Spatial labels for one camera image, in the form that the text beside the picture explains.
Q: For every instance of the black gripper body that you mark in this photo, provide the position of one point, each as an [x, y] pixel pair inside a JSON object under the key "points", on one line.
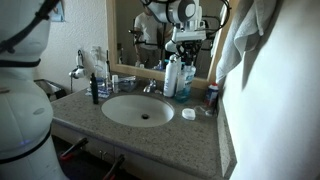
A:
{"points": [[191, 46]]}

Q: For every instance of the black mouthwash lid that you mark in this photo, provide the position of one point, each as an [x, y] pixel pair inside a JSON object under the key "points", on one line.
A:
{"points": [[190, 62]]}

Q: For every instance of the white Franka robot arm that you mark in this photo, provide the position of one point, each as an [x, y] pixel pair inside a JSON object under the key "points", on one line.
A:
{"points": [[23, 100]]}

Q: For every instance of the tall white lotion bottle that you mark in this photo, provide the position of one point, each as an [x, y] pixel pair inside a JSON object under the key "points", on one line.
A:
{"points": [[170, 78]]}

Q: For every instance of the blue mouthwash bottle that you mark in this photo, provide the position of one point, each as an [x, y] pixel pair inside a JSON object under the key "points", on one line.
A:
{"points": [[184, 85]]}

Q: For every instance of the small white capped bottle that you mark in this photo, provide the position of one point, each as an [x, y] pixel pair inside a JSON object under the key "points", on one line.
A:
{"points": [[115, 84]]}

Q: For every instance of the black dropper bottle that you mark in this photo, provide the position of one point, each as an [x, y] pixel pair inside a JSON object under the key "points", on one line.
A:
{"points": [[94, 89]]}

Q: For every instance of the red capped shaving can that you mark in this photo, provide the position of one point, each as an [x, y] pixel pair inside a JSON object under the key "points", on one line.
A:
{"points": [[211, 95]]}

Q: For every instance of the chrome faucet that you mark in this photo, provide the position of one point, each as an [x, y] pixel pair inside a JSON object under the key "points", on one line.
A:
{"points": [[150, 86]]}

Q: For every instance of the grey hanging towel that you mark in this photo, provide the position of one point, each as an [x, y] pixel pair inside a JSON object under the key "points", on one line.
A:
{"points": [[243, 33]]}

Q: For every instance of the clear plastic wrapper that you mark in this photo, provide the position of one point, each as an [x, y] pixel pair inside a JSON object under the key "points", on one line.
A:
{"points": [[203, 110]]}

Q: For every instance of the round white soap dish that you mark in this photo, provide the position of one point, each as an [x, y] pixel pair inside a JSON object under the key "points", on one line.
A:
{"points": [[188, 114]]}

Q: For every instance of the dark toiletry tray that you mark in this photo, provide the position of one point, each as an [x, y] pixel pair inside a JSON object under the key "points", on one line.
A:
{"points": [[128, 84]]}

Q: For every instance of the white oval sink basin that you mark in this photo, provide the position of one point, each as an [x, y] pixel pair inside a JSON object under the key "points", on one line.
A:
{"points": [[137, 110]]}

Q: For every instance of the white electric toothbrush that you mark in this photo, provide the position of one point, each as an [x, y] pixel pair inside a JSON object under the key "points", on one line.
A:
{"points": [[107, 71]]}

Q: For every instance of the red black clamp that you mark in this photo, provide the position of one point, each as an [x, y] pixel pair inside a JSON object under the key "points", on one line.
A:
{"points": [[73, 148], [115, 166]]}

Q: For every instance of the black box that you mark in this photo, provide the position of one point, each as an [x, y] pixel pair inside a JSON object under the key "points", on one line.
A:
{"points": [[50, 89]]}

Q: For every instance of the wood framed wall mirror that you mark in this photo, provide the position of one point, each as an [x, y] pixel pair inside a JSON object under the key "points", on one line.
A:
{"points": [[111, 40]]}

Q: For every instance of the white wall hair dryer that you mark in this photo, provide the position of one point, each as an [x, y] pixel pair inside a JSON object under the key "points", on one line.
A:
{"points": [[78, 70]]}

